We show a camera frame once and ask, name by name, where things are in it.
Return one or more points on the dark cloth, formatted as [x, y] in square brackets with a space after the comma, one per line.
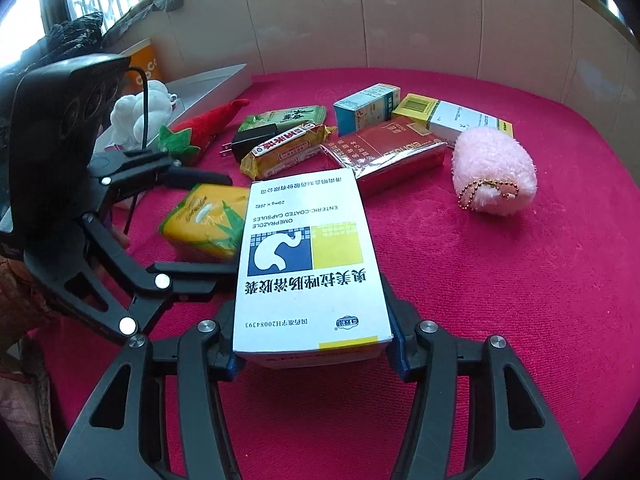
[70, 35]

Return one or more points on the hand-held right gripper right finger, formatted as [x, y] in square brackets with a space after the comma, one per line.
[400, 360]

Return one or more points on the black charger plug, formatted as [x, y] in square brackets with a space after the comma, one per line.
[255, 140]

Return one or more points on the yellow green tissue packet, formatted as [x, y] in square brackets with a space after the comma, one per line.
[200, 220]

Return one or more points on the white blue medicine box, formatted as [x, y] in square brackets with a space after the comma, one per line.
[310, 280]

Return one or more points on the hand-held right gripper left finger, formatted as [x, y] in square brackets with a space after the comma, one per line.
[220, 355]

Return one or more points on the small light blue box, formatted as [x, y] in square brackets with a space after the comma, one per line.
[360, 110]

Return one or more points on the red chili plush toy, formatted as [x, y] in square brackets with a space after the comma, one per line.
[210, 120]

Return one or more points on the yellow cracker packet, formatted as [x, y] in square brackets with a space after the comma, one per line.
[285, 152]

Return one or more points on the green cracker packet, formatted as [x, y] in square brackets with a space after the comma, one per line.
[285, 116]

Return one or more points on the orange box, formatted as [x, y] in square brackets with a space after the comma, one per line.
[147, 65]

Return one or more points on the yellow white medicine box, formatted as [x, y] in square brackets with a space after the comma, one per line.
[450, 115]

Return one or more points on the red cigarette box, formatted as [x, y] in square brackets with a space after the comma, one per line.
[390, 155]

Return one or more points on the white plush toy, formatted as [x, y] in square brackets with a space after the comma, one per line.
[130, 115]

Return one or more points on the person's left hand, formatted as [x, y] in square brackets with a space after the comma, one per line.
[121, 239]

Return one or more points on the person's left forearm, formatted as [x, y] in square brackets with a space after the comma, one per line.
[25, 360]

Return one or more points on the red tablecloth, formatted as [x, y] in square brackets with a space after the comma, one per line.
[475, 285]

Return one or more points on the pink plush toy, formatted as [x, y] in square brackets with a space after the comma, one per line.
[495, 165]

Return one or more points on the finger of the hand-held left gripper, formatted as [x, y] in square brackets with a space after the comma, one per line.
[200, 178]
[200, 282]

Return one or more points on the white cardboard box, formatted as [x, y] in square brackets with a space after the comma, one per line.
[210, 85]

